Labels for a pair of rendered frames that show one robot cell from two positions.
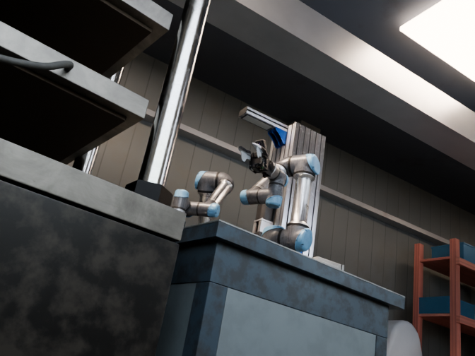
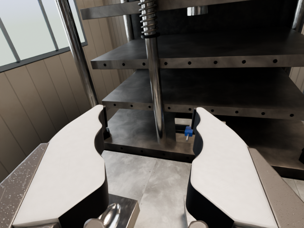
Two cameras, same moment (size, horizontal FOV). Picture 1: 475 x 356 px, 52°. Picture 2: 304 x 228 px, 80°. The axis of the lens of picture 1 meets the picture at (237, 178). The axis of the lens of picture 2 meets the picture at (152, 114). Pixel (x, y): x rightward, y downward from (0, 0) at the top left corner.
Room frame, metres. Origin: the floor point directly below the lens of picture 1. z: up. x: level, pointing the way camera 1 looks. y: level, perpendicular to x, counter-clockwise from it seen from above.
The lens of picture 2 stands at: (2.02, -0.07, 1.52)
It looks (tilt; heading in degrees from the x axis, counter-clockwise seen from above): 31 degrees down; 148
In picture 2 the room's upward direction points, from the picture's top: 8 degrees counter-clockwise
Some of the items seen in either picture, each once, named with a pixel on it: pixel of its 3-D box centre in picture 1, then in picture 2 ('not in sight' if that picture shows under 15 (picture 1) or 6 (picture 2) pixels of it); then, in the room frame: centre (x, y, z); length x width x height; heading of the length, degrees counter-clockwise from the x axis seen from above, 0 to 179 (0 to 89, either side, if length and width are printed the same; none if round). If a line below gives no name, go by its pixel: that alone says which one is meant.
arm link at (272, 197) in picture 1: (271, 196); not in sight; (2.17, -0.18, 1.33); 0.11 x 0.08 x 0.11; 54
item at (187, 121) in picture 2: not in sight; (202, 110); (1.31, 0.77, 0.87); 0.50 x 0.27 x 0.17; 126
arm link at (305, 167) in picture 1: (300, 201); not in sight; (2.38, -0.35, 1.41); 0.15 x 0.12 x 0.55; 54
